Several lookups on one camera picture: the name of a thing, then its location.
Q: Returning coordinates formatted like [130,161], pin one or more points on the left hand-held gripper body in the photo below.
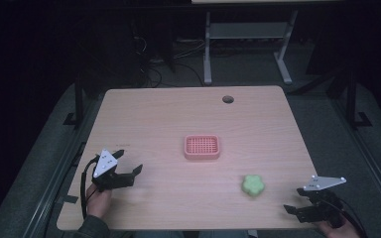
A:
[104,163]

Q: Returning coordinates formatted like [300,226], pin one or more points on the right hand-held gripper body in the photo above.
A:
[324,203]

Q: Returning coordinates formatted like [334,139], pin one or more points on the green flower-shaped soap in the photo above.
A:
[253,185]

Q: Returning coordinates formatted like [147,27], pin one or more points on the pink slotted soap dish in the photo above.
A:
[201,147]

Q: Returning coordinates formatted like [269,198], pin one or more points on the person's right hand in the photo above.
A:
[342,231]

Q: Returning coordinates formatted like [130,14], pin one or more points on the person's left hand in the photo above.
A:
[98,202]

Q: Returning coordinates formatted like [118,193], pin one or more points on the grey tape strip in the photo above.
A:
[68,199]

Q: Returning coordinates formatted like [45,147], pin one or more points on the black metal stand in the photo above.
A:
[78,102]
[352,99]

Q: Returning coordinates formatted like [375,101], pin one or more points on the white metal stand frame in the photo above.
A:
[208,49]

